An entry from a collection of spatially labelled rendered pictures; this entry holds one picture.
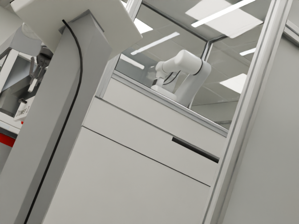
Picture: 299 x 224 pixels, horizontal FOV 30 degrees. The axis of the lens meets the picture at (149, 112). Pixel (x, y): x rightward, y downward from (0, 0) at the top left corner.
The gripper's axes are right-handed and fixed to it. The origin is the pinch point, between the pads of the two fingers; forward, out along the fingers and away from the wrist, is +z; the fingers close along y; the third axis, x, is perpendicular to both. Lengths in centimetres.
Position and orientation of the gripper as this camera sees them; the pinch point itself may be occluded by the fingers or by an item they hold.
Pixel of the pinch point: (32, 85)
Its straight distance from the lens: 287.8
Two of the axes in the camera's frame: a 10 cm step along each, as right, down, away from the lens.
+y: 8.3, 4.2, 3.7
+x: -4.5, 1.0, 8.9
